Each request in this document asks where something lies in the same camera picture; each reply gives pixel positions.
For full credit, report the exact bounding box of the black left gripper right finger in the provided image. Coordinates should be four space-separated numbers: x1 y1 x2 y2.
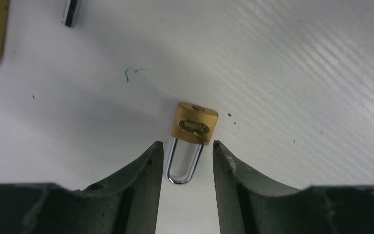
213 141 374 234

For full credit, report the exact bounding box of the small brass padlock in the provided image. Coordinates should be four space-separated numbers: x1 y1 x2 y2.
164 102 219 185

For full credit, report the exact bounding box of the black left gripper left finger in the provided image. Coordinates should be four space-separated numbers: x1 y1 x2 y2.
0 141 164 234

